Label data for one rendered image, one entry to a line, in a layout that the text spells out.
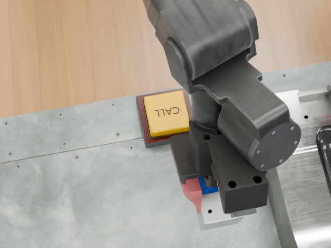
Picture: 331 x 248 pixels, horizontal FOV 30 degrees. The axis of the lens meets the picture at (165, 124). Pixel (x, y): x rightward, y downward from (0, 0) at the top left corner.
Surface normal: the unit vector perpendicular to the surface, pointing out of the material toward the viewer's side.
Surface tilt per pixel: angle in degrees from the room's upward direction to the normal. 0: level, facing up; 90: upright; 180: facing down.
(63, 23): 0
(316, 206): 3
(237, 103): 27
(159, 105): 0
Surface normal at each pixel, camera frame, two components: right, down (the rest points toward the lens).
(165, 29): -0.84, 0.50
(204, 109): -0.53, 0.60
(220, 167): -0.06, -0.73
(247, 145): -0.86, 0.19
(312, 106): 0.04, -0.33
